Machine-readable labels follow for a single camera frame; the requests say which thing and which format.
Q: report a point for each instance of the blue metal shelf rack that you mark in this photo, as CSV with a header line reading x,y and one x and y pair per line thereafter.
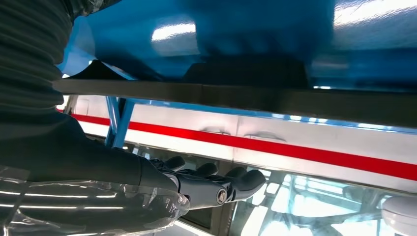
x,y
228,32

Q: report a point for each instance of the white car red stripe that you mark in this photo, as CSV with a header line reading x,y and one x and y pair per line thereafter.
x,y
293,151

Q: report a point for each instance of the robot right grey hand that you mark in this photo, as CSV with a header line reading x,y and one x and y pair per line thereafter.
x,y
81,156

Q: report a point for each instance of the white car side mirror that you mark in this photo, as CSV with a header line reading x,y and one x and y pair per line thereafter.
x,y
400,211

